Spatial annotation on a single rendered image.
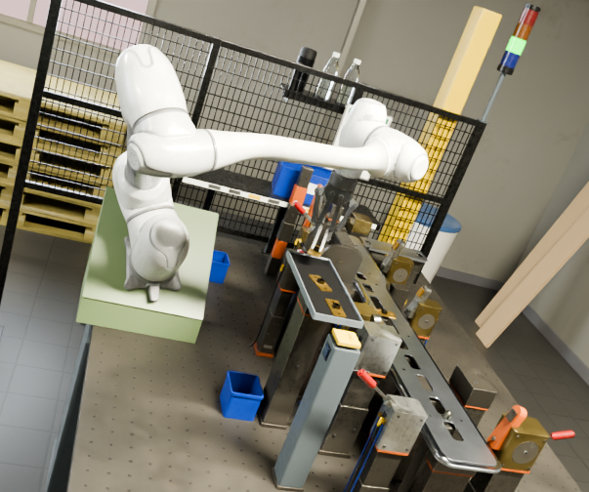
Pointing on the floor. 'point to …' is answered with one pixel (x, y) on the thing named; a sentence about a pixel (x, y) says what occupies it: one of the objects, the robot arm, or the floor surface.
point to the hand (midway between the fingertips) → (320, 238)
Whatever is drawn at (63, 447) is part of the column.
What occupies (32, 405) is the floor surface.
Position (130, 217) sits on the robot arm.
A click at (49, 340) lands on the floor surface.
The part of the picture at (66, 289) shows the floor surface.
